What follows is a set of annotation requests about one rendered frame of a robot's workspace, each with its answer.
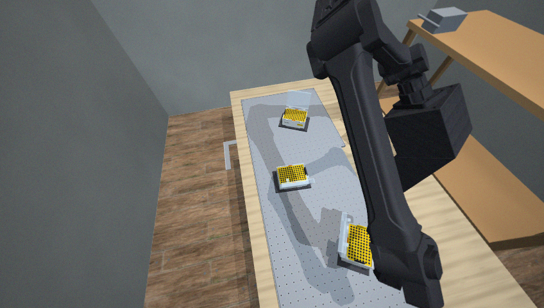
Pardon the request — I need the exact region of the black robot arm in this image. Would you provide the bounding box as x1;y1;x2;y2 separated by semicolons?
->
306;0;447;308

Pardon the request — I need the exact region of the white tip box with lid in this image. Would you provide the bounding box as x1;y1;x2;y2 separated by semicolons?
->
338;212;373;269

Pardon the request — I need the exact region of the yellow perforated plate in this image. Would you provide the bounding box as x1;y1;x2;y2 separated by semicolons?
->
283;108;307;122

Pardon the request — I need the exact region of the yellow perforated tip rack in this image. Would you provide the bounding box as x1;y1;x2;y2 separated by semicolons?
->
346;224;371;266
277;164;307;184

